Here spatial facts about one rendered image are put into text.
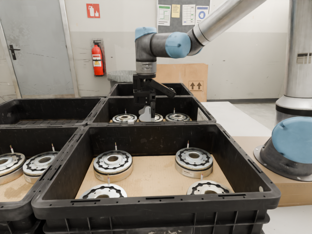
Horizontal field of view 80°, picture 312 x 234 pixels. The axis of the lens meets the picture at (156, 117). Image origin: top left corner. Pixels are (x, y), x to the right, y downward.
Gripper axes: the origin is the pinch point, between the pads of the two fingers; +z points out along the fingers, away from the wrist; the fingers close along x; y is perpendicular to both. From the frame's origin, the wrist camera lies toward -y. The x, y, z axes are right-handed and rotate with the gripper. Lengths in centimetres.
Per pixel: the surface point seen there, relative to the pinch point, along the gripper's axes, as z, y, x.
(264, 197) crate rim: -8, -12, 49
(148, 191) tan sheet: 2.0, 5.0, 35.3
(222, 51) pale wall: -16, -158, -271
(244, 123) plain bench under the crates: 15, -58, -26
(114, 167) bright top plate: -1.1, 12.9, 29.3
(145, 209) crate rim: -6.7, 6.5, 48.3
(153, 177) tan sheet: 2.0, 3.3, 30.7
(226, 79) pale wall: 36, -173, -270
